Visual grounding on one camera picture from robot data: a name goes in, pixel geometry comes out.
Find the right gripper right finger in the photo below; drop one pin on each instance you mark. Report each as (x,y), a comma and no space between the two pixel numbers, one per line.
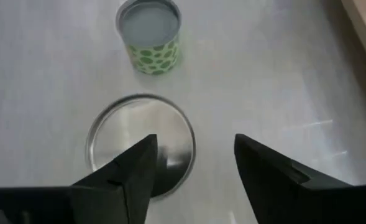
(269,174)

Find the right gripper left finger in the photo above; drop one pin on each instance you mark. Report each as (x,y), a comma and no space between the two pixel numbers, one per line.
(136,168)

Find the blue cherries label can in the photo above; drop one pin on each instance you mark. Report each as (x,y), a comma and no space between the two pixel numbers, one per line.
(130,124)

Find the green polka-dot peas can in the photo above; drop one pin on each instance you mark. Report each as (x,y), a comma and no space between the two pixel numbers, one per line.
(151,59)

